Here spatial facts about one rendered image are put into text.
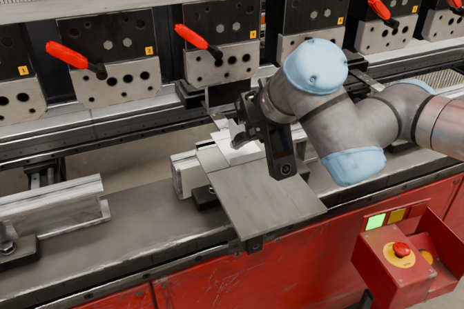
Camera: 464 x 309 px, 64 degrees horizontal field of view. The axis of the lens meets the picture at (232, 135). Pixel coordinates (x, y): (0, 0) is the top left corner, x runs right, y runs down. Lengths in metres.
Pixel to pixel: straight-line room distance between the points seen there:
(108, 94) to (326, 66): 0.39
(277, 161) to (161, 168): 1.76
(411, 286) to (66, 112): 0.95
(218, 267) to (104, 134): 0.47
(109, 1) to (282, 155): 0.37
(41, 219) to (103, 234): 0.13
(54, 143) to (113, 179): 1.30
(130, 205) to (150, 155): 1.56
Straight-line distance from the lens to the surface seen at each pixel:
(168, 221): 0.88
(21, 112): 0.72
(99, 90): 0.70
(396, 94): 0.59
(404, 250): 0.99
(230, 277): 1.02
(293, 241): 1.03
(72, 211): 0.88
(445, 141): 0.56
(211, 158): 0.83
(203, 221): 0.87
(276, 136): 0.64
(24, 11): 0.65
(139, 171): 2.38
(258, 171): 0.80
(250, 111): 0.67
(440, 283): 1.10
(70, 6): 0.65
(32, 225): 0.90
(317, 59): 0.49
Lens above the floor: 1.53
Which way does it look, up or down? 36 degrees down
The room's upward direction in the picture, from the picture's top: straight up
